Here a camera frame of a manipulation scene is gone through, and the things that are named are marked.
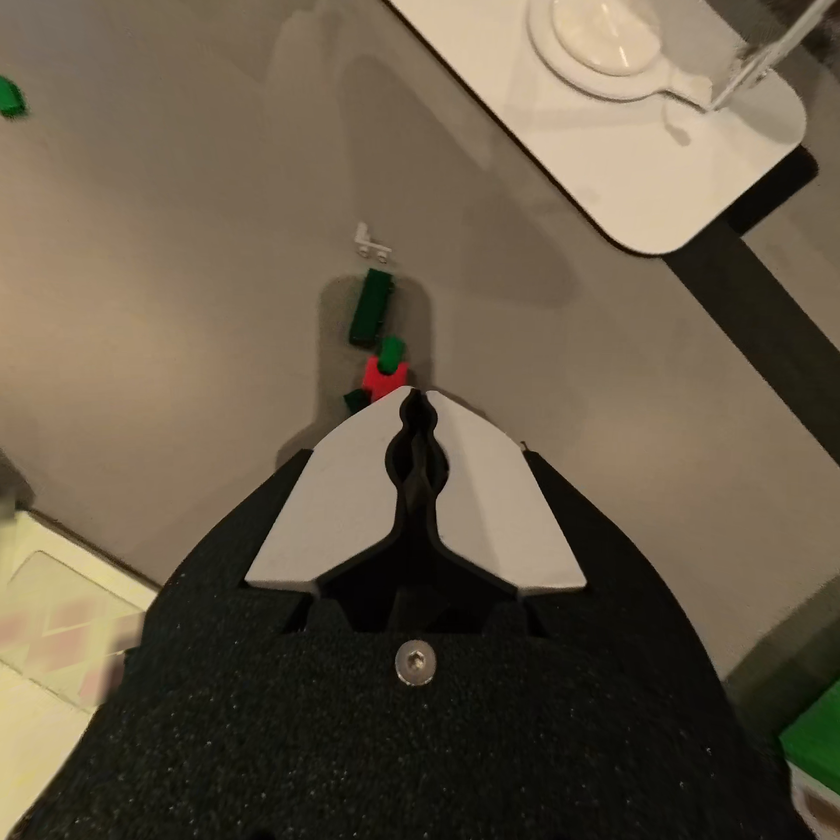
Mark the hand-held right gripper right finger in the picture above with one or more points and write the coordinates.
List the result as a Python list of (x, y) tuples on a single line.
[(499, 505)]

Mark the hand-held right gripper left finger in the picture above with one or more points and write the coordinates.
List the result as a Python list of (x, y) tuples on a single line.
[(341, 505)]

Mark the small dark green brick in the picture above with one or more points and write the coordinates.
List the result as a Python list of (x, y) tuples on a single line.
[(356, 400)]

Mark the red toy brick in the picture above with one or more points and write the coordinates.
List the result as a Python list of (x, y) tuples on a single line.
[(377, 384)]

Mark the long dark green brick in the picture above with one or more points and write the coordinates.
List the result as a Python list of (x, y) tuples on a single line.
[(371, 308)]

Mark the light grey bracket brick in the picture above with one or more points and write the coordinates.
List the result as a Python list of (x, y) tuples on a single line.
[(371, 244)]

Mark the pale green instruction booklet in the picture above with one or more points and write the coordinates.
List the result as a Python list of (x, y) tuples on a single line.
[(39, 544)]

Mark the green toy set box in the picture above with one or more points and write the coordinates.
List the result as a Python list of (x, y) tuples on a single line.
[(814, 735)]

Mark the bright green brick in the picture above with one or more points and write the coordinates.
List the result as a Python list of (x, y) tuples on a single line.
[(10, 98)]

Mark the grey desk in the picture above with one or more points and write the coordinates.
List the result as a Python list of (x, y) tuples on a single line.
[(164, 262)]

